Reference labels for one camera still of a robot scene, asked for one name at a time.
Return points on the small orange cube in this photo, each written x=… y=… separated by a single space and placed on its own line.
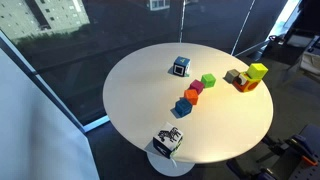
x=191 y=96

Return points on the gray cube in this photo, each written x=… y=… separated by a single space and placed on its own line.
x=231 y=76

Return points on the blue soft cube number four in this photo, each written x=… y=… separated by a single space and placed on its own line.
x=181 y=66

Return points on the beige box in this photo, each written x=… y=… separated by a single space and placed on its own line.
x=311 y=61

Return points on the orange shape sorter cube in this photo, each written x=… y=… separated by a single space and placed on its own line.
x=246 y=85

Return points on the white round table pedestal base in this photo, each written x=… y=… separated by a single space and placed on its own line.
x=168 y=168

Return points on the small blue cube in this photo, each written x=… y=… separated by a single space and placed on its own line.
x=183 y=107

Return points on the white partition panel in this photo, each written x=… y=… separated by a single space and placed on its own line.
x=36 y=133

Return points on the blue black clamp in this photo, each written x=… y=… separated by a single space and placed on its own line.
x=263 y=173

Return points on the green cube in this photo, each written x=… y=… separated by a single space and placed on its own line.
x=208 y=80

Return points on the yellow block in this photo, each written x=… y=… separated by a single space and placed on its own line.
x=257 y=70

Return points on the magenta cube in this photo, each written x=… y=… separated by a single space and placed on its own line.
x=197 y=86

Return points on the black chair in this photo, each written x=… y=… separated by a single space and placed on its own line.
x=281 y=50

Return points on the soft cube with zebra print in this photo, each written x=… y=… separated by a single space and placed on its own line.
x=167 y=140

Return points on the grey window frame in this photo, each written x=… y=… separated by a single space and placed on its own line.
x=50 y=93

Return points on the blue clamp with orange tip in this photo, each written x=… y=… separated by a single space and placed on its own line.
x=301 y=146

